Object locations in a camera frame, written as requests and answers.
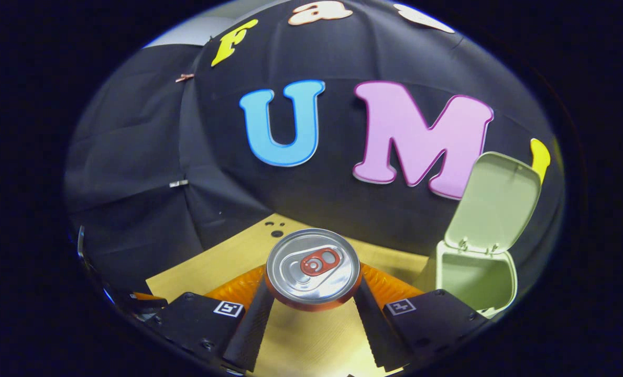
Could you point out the copper cloth clip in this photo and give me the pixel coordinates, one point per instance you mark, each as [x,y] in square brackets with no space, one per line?
[184,77]

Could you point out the black backdrop cloth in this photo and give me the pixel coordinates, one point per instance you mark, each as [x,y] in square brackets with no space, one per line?
[342,204]

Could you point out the green desktop garbage bin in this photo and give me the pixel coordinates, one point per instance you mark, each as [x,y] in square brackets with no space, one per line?
[494,204]

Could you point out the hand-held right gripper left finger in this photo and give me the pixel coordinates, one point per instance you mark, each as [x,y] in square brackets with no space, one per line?
[248,335]

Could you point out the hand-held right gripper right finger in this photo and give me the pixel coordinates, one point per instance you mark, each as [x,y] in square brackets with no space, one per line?
[376,335]

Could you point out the red pop can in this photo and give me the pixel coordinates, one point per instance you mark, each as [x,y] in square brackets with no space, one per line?
[311,272]

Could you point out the silver cloth clip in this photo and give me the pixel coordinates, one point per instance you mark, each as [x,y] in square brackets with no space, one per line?
[178,183]

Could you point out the wooden desktop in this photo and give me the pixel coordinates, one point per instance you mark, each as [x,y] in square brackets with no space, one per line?
[211,267]

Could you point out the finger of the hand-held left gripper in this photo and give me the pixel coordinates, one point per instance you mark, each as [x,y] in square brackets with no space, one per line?
[146,301]

